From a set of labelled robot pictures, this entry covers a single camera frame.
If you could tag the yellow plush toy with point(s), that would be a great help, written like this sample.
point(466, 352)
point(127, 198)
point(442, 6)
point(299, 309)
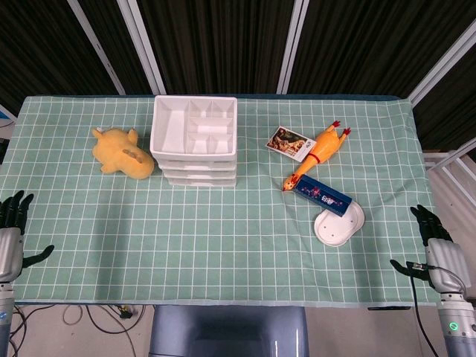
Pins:
point(122, 156)

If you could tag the white plastic drawer cabinet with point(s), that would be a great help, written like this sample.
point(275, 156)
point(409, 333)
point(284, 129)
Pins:
point(171, 122)

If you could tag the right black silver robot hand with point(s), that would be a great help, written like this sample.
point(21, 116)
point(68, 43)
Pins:
point(448, 260)

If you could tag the green checked tablecloth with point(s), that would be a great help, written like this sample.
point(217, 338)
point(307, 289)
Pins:
point(208, 241)

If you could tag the blue grey robot torso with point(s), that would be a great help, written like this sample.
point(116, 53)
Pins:
point(227, 331)

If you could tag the picture postcard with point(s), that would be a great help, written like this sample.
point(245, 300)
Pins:
point(286, 141)

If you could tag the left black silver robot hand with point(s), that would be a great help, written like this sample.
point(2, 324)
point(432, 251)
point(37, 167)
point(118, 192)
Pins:
point(9, 253)

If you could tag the yellow rubber chicken toy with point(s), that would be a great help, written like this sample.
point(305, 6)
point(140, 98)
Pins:
point(325, 145)

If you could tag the white oval plastic tray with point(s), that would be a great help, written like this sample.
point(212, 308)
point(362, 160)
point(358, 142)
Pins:
point(334, 230)

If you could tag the white metal frame post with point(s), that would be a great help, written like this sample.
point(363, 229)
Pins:
point(94, 41)
point(143, 44)
point(442, 63)
point(292, 44)

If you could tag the clear drawer with turtle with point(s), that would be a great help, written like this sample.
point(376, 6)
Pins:
point(202, 182)

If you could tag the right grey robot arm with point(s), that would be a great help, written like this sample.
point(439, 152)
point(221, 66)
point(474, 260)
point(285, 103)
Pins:
point(455, 327)

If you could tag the long blue printed box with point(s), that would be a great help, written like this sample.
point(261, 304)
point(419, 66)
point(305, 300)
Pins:
point(323, 195)

